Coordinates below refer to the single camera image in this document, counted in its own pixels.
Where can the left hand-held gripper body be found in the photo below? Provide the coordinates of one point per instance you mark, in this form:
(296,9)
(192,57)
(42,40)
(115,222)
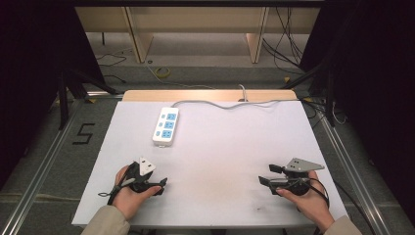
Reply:
(137,182)

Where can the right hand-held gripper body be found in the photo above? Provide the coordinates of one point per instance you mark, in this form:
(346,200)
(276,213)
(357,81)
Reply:
(295,184)

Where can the person's left hand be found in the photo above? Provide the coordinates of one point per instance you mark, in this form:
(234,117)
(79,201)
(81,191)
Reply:
(129,199)

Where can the person's right hand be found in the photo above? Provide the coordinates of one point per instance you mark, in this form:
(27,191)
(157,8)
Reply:
(311,205)

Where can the white power strip blue sockets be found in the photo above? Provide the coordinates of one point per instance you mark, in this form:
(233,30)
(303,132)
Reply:
(164,134)

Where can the white table cover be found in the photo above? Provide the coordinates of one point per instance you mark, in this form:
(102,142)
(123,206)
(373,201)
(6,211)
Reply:
(228,147)

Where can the black metal stand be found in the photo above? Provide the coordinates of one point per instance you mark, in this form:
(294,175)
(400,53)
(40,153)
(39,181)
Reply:
(330,107)
(62,101)

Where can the yellow tape roll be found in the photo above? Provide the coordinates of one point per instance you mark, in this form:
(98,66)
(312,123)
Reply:
(157,72)

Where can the dark curtain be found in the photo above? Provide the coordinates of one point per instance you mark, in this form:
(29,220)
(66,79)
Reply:
(29,65)
(378,81)

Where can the beige wooden desk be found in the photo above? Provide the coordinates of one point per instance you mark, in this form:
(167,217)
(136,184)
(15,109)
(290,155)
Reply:
(195,19)

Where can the aluminium floor rail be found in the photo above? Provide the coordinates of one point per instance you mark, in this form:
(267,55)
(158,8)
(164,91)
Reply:
(42,166)
(346,163)

